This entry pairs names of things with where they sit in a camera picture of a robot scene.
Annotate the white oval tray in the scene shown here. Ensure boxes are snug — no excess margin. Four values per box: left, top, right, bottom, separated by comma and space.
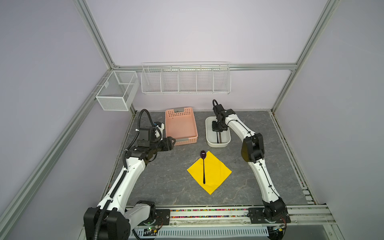
205, 117, 232, 148

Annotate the purple black spoon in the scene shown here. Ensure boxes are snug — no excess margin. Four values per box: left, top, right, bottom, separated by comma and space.
200, 151, 207, 185

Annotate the yellow paper napkin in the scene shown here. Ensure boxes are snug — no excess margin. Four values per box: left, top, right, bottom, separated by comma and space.
187, 151, 232, 195

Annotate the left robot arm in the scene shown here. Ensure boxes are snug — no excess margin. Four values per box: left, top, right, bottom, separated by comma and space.
84, 109, 176, 240

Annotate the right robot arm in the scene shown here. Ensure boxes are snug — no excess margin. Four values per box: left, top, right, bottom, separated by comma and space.
213, 100, 290, 223

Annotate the pink plastic basket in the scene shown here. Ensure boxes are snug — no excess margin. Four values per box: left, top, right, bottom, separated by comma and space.
165, 107, 198, 146

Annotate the white wire wall shelf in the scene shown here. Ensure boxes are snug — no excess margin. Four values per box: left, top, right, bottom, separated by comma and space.
141, 62, 232, 95

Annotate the white mesh wall box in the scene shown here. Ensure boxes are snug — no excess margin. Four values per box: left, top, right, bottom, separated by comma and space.
96, 71, 140, 112

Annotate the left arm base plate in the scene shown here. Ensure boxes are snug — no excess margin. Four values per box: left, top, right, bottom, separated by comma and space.
142, 209, 171, 226

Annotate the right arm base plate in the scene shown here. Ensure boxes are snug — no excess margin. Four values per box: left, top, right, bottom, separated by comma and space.
247, 208, 291, 224

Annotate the white vented cable duct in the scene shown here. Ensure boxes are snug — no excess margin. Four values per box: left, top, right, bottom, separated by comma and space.
136, 227, 270, 240

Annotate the aluminium front rail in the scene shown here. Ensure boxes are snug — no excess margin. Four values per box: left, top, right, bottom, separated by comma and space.
83, 205, 336, 229

